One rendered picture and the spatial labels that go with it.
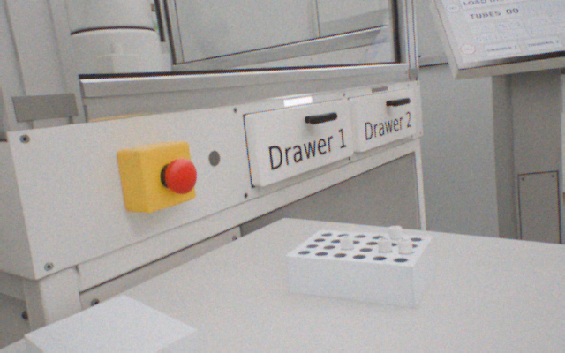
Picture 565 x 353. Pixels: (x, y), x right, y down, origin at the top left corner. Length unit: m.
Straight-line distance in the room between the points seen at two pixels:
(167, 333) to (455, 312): 0.24
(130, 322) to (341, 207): 0.61
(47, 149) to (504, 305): 0.44
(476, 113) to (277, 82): 1.64
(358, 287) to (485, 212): 1.99
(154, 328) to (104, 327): 0.05
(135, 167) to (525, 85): 1.32
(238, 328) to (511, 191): 1.35
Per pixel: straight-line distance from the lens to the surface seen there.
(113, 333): 0.44
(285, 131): 0.77
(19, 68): 0.54
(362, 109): 0.99
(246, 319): 0.45
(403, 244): 0.46
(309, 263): 0.47
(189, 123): 0.64
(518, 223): 1.72
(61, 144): 0.55
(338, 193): 0.97
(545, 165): 1.71
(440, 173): 2.43
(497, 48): 1.55
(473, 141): 2.37
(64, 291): 0.57
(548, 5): 1.72
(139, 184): 0.55
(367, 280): 0.45
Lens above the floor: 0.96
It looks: 8 degrees down
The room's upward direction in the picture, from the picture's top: 6 degrees counter-clockwise
